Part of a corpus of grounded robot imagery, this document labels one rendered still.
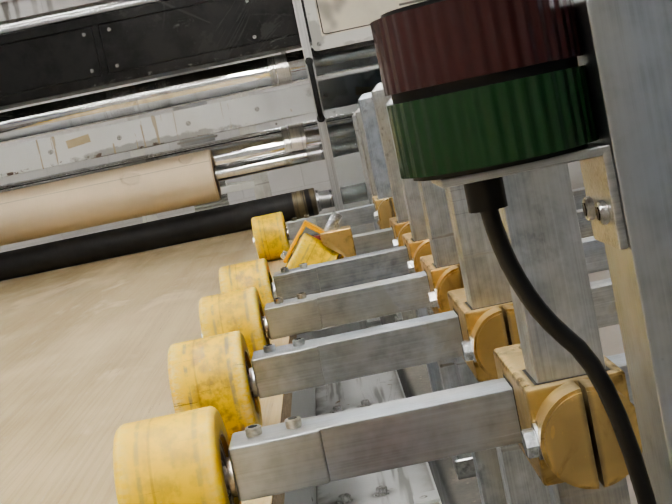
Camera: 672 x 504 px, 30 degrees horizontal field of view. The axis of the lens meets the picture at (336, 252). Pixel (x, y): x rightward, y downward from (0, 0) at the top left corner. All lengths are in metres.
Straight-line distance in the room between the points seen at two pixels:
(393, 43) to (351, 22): 2.54
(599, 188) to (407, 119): 0.06
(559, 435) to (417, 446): 0.10
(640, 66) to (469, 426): 0.34
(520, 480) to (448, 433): 0.24
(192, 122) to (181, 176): 0.13
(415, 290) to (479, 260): 0.30
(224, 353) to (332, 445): 0.25
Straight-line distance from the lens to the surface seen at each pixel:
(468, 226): 0.87
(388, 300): 1.17
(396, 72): 0.36
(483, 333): 0.85
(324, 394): 2.36
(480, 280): 0.87
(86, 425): 1.13
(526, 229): 0.62
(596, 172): 0.38
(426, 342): 0.92
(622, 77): 0.37
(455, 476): 1.43
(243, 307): 1.15
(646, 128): 0.37
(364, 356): 0.92
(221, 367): 0.90
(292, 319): 1.16
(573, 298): 0.63
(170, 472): 0.66
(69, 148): 2.97
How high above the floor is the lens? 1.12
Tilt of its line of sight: 6 degrees down
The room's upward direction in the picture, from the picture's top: 12 degrees counter-clockwise
